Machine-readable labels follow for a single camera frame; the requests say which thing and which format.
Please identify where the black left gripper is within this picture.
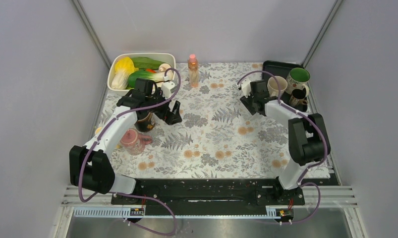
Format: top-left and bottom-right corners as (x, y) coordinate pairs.
(146, 87), (182, 124)

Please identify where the cream floral mug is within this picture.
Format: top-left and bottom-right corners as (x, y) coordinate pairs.
(267, 76), (288, 97)

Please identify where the brown striped small mug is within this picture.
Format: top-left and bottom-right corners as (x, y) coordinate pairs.
(288, 89), (308, 108)

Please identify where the black serving tray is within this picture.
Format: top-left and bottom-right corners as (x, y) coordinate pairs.
(261, 60), (309, 112)

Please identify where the beige upside-down mug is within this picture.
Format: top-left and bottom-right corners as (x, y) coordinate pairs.
(285, 67), (310, 97)

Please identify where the pink glass mug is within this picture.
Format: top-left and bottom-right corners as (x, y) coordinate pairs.
(119, 128), (153, 156)

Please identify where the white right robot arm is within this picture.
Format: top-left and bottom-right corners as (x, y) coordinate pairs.
(238, 79), (331, 204)

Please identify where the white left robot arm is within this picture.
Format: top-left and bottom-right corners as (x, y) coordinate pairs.
(69, 79), (182, 204)

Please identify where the black mug with tan rim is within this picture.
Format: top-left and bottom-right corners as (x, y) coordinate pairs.
(135, 112), (156, 132)

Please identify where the green bok choy toy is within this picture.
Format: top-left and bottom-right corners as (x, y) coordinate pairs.
(126, 70), (174, 89)

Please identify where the white mushroom toy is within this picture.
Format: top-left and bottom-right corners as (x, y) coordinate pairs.
(158, 63), (171, 72)

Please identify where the red vegetable toy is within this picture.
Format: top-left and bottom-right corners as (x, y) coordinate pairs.
(145, 68), (157, 73)

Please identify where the pink drink bottle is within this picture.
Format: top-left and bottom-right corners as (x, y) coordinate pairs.
(187, 54), (199, 87)

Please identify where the white plastic vegetable tub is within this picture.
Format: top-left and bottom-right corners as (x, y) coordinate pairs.
(107, 53), (176, 96)

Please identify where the white napa cabbage toy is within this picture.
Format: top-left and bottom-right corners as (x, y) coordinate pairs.
(111, 57), (137, 90)

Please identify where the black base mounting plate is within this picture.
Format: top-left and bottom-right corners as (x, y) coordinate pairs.
(111, 178), (305, 216)

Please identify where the left small control board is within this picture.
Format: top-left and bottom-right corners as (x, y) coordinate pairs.
(129, 208), (145, 216)

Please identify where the small control board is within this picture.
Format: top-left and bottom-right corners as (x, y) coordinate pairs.
(279, 210), (293, 217)
(129, 208), (145, 216)

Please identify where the right small control board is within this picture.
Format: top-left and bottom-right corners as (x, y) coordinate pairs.
(279, 210), (293, 217)

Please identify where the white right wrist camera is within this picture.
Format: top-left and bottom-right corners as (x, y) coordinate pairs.
(239, 80), (251, 98)

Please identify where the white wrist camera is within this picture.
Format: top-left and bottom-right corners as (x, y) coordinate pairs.
(239, 80), (251, 98)
(161, 81), (177, 99)

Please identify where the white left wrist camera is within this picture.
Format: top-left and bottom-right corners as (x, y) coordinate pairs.
(161, 81), (177, 99)

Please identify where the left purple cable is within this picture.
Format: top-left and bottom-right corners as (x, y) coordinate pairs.
(78, 68), (182, 236)

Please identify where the white slotted cable duct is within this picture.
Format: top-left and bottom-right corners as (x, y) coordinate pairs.
(73, 205), (294, 220)

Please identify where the aluminium frame rail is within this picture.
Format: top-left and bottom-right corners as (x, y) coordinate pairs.
(60, 185), (115, 207)

